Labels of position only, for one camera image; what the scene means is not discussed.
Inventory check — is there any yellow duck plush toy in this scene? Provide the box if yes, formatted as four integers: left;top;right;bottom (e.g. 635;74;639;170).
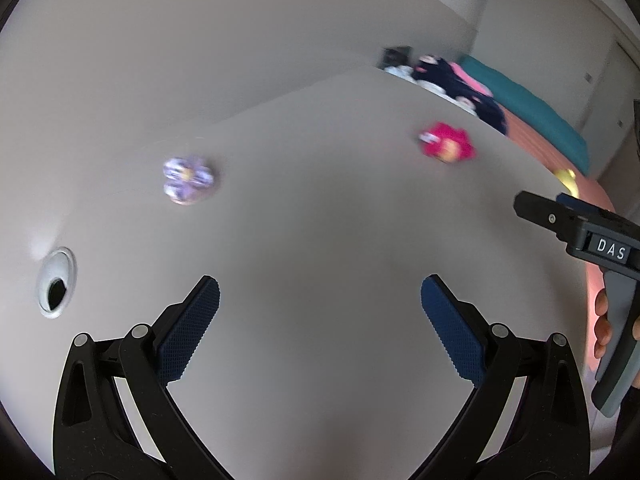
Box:
554;167;581;196

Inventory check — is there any black box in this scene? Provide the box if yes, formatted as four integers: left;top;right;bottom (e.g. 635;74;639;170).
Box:
382;46;413;71

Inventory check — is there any purple flower toy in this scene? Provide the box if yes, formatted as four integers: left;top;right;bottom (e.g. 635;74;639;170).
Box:
162;156;219;206

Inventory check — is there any pink flower toy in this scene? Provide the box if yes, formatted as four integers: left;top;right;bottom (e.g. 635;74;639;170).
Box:
419;121;475;163

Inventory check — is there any pink cloth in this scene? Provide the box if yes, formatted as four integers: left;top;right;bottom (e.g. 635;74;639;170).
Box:
447;61;493;98

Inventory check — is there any bed with pink sheet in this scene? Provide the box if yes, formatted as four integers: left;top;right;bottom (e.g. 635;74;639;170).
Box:
500;105;616;376

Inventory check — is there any white wardrobe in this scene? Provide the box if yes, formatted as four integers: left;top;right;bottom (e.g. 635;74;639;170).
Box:
580;35;640;201

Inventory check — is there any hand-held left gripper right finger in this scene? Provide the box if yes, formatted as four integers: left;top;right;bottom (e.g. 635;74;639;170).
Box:
407;275;593;480

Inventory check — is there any white cable grommet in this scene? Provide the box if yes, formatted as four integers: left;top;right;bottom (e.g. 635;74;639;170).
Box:
37;246;78;318

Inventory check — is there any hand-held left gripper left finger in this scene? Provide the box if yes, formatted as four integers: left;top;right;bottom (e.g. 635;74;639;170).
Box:
52;275;236;480

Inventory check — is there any person's right hand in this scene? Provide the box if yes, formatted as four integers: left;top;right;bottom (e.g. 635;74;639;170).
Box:
594;290;613;361

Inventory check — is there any white cloth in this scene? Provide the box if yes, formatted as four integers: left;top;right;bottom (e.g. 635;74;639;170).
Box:
385;65;446;93

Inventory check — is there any teal pillow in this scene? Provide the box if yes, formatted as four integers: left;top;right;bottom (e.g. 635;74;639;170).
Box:
460;55;588;176

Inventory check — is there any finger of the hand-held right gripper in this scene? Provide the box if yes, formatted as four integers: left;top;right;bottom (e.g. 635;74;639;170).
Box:
514;191;576;243
557;194;616;217

